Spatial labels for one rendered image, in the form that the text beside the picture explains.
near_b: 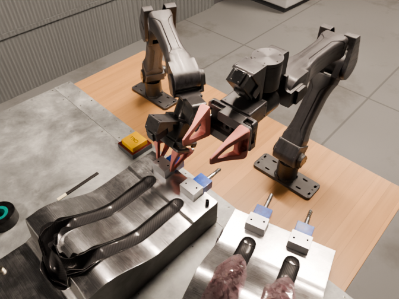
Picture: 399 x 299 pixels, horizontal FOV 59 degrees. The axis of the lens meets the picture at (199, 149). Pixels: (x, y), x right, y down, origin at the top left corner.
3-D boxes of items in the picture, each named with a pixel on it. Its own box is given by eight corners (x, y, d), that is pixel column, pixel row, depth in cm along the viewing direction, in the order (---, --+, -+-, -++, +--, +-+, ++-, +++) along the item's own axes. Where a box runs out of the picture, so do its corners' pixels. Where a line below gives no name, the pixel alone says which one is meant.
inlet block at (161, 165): (187, 151, 105) (186, 138, 101) (199, 160, 103) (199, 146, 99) (154, 175, 99) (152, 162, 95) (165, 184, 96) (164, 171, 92)
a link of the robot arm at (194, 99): (220, 127, 84) (217, 79, 78) (186, 135, 82) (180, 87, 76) (203, 109, 93) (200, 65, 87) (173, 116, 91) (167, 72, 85)
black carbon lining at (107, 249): (149, 177, 97) (146, 153, 90) (190, 211, 89) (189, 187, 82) (31, 259, 80) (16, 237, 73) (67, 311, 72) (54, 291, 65)
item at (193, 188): (213, 170, 100) (214, 157, 96) (226, 180, 97) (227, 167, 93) (180, 197, 93) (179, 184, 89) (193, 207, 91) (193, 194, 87)
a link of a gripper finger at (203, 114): (203, 142, 55) (240, 114, 60) (172, 122, 59) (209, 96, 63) (203, 170, 60) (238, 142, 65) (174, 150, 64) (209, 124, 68)
